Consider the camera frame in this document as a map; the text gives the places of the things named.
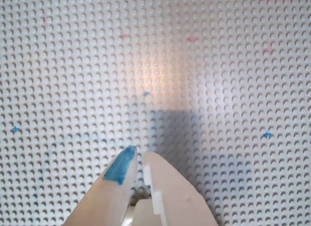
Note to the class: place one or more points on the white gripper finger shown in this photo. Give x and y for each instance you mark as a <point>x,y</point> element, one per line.
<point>179,206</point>

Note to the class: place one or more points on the grey lego baseplate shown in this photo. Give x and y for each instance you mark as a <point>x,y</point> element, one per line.
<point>73,65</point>

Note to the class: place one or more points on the blue-tipped white gripper finger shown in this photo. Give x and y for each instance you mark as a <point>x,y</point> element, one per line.
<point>109,199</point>

